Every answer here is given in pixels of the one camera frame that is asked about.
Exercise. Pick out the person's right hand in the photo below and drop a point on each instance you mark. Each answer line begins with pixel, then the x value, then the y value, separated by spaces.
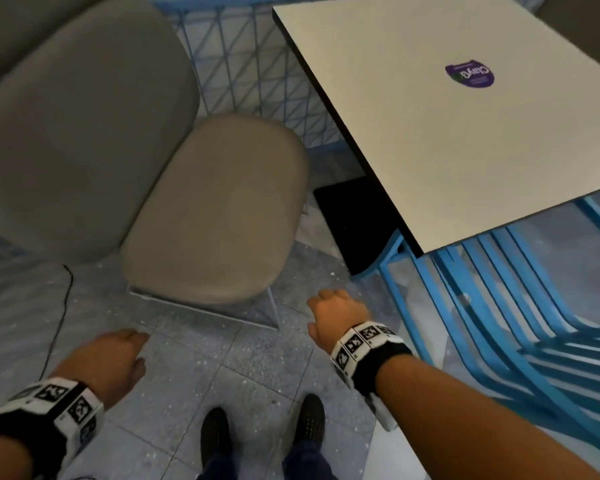
pixel 337 319

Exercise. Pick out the person's left hand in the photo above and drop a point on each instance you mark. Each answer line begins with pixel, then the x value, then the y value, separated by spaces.
pixel 100 364

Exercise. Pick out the person's right thumb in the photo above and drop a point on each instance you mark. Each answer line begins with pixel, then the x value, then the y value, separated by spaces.
pixel 314 332

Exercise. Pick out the person's left thumb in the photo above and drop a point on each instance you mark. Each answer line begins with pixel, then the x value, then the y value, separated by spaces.
pixel 140 372

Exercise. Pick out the person's right forearm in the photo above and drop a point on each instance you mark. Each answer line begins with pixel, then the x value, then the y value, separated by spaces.
pixel 460 424

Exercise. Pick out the person's left forearm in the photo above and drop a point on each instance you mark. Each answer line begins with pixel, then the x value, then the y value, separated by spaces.
pixel 2 457

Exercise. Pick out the black wristband with marker tags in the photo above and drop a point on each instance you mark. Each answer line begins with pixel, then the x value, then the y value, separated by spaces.
pixel 367 354
pixel 55 409

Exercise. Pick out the person's right black shoe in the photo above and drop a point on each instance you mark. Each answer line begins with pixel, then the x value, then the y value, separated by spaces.
pixel 309 419

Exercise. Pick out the person's black shoe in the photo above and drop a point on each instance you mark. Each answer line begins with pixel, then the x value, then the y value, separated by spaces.
pixel 215 434
pixel 309 419

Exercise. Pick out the person's left black shoe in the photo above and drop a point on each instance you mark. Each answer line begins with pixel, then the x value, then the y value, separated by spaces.
pixel 215 434

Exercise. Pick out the black table base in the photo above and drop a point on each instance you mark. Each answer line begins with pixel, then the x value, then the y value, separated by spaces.
pixel 355 219

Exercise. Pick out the person's left trouser leg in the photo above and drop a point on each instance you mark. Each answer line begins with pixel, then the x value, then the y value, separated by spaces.
pixel 219 467

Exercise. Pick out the person's trouser leg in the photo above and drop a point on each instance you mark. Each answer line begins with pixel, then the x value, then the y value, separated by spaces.
pixel 307 462
pixel 219 467

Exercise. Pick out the person's right trouser leg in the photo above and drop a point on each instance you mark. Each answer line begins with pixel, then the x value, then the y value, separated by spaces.
pixel 307 462

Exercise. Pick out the blue metal slatted chair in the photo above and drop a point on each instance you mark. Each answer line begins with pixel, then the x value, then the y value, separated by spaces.
pixel 505 314

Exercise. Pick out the beige upholstered chair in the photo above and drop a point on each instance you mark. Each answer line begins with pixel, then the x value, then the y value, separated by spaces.
pixel 130 144

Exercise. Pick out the white square table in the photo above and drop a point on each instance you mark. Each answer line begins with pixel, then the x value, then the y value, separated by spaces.
pixel 455 134

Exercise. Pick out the purple round sticker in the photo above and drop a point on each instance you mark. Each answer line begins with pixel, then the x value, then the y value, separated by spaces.
pixel 471 74

